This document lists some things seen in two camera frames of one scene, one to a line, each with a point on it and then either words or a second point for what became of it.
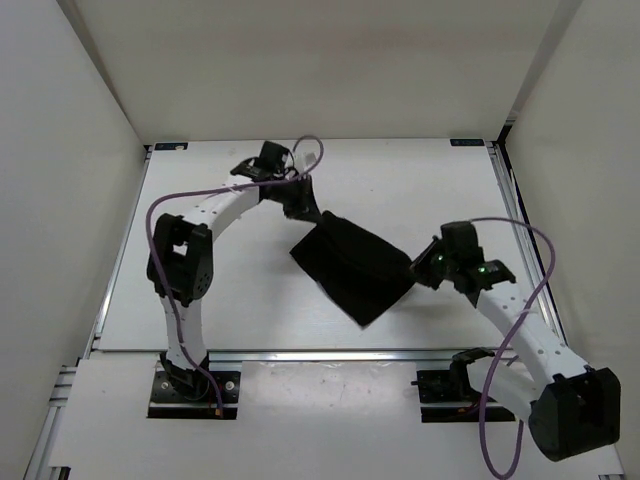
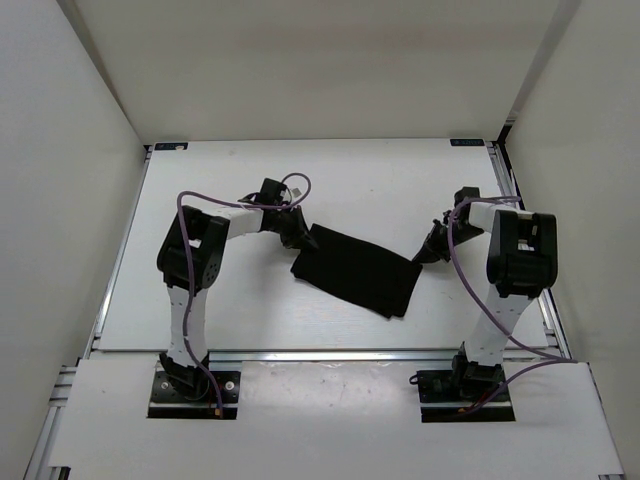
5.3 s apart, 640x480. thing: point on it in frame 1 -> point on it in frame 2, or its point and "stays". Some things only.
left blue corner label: [170, 146] stays
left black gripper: [304, 206] -> [299, 237]
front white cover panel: [289, 415] stays
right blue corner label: [467, 142] stays
